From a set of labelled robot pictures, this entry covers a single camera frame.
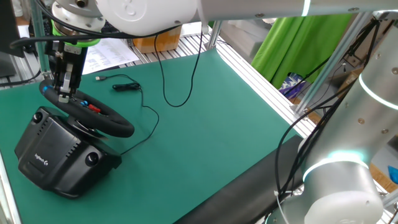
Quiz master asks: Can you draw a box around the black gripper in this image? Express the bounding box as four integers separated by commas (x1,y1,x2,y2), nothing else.
45,40,90,104

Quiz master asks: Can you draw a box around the black leather steering wheel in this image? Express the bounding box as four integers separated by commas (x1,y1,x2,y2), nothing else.
39,79,136,139

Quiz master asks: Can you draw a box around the black Logitech wheel base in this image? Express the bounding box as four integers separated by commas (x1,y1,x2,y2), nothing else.
14,106,123,200

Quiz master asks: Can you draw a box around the white printed paper sheet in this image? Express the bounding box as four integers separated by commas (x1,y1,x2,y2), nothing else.
81,37,140,75

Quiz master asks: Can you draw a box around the black computer monitor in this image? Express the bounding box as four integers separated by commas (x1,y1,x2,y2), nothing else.
0,0,25,78

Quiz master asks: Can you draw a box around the cardboard box with orange tape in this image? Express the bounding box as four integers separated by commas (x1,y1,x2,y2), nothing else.
132,26,183,54

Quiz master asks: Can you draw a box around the green table mat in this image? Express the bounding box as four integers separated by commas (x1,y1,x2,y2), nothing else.
0,48,301,224

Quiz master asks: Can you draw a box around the black foam strip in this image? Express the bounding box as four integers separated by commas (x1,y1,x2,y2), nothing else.
174,135,308,224

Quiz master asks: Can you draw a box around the blue white patterned bag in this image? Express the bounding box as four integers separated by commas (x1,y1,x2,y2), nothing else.
279,72,308,100

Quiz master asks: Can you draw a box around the bright green curtain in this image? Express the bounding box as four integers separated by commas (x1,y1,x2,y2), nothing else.
251,14,354,90

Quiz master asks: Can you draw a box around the open cardboard box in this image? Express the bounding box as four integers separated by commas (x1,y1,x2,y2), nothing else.
335,67,364,100

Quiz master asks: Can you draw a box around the blue cloth piece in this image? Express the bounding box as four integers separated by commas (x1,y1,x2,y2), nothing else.
387,164,398,184

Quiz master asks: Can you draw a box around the aluminium frame post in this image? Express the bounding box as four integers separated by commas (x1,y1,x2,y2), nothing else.
28,0,53,81
294,12,374,116
205,20,223,50

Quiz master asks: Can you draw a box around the green flange ring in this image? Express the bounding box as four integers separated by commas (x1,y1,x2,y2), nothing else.
51,20,102,49

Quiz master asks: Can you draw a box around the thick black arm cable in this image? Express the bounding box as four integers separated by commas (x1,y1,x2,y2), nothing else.
9,0,374,203

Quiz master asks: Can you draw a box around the thin black USB cable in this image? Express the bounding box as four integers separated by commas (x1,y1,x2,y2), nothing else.
95,73,160,156

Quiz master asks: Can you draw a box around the thin black hanging cable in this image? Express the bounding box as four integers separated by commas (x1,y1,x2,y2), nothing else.
154,30,203,108

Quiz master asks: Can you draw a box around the black camera tripod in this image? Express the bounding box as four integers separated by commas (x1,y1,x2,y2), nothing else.
312,18,389,122

